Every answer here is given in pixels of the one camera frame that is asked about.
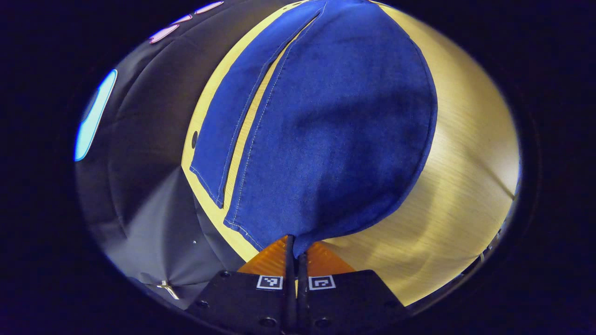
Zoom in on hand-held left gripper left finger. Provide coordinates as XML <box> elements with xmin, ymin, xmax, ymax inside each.
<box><xmin>198</xmin><ymin>235</ymin><xmax>297</xmax><ymax>333</ymax></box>

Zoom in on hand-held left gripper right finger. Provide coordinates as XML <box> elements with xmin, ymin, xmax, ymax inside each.
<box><xmin>297</xmin><ymin>241</ymin><xmax>406</xmax><ymax>333</ymax></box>

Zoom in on blue denim jeans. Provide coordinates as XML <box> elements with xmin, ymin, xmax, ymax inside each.
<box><xmin>190</xmin><ymin>0</ymin><xmax>438</xmax><ymax>259</ymax></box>

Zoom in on silver metal clip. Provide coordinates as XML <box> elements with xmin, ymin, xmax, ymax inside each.
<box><xmin>157</xmin><ymin>280</ymin><xmax>180</xmax><ymax>300</ymax></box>

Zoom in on black backdrop cloth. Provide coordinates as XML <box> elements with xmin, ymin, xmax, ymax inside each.
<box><xmin>74</xmin><ymin>0</ymin><xmax>308</xmax><ymax>310</ymax></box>

